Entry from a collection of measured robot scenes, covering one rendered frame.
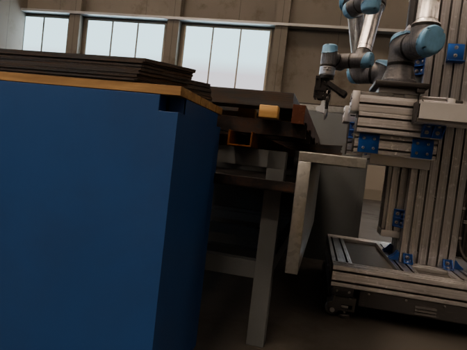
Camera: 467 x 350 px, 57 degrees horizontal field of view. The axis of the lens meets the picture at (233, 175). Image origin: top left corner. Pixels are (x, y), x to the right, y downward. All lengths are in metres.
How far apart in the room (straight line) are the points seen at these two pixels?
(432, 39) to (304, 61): 8.72
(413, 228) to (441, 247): 0.15
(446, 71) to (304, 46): 8.53
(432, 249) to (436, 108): 0.71
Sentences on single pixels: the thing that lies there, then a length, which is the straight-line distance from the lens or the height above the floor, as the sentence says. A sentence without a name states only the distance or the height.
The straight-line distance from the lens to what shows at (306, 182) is 1.33.
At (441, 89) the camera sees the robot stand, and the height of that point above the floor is 1.06.
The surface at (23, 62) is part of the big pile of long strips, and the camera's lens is 1.26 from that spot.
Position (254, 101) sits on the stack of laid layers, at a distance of 1.44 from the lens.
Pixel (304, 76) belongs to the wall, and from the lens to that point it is 10.55.
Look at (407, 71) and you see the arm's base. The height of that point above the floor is 1.10.
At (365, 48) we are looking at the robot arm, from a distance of 2.28.
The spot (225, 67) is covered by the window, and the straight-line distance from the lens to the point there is 10.80.
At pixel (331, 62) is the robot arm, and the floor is 1.15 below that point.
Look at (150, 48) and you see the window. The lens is 11.47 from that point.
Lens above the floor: 0.64
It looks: 3 degrees down
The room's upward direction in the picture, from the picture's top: 7 degrees clockwise
